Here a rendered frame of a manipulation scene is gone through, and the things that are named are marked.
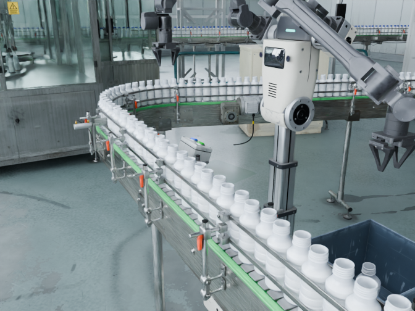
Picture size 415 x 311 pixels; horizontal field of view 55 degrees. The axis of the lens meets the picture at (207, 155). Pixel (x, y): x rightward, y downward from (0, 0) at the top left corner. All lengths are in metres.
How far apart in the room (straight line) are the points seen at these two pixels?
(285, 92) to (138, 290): 1.53
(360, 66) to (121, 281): 2.07
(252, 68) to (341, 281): 4.65
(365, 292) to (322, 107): 2.53
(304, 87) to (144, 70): 5.02
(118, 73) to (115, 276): 4.26
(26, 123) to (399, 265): 3.74
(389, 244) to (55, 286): 2.02
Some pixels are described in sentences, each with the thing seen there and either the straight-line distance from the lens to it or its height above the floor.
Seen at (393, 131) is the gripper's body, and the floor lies 1.33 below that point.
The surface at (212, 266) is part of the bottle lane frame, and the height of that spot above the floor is 0.93.
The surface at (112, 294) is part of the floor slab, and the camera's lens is 2.62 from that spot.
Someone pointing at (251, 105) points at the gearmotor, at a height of 1.00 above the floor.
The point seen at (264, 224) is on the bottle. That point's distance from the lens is 0.96.
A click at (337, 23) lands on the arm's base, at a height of 1.57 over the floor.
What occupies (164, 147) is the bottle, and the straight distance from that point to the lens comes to 1.46.
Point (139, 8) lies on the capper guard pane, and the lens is 6.58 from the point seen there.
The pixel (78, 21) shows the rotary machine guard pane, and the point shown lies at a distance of 4.41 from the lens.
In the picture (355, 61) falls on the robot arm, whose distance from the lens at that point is 1.09.
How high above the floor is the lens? 1.61
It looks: 20 degrees down
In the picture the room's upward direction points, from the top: straight up
